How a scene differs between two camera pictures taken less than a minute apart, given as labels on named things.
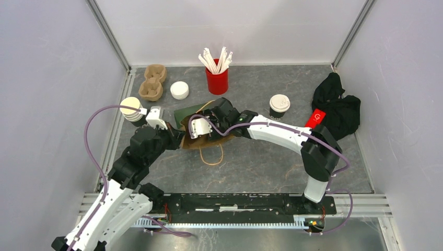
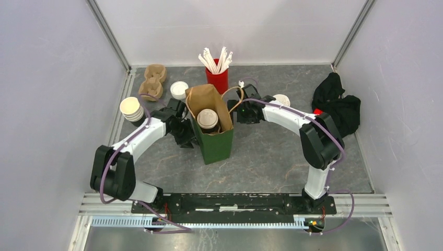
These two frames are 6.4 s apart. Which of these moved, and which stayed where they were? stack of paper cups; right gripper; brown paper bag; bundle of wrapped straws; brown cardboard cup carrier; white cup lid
Moved: brown paper bag; right gripper
Stayed: brown cardboard cup carrier; stack of paper cups; bundle of wrapped straws; white cup lid
